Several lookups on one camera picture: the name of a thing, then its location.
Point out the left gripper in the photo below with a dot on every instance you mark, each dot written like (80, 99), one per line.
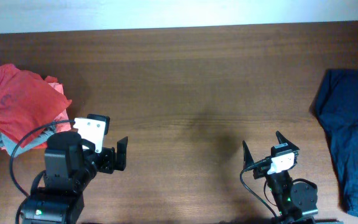
(109, 162)

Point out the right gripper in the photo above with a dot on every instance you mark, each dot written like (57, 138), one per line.
(247, 158)

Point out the orange printed t-shirt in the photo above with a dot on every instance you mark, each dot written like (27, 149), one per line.
(27, 101)

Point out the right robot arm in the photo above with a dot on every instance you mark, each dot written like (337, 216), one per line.
(295, 199)

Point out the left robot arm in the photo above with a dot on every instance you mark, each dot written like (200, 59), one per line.
(72, 161)

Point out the folded pink shirt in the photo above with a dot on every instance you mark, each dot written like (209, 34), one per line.
(59, 127)

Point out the navy blue garment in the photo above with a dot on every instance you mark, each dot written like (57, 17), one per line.
(336, 108)

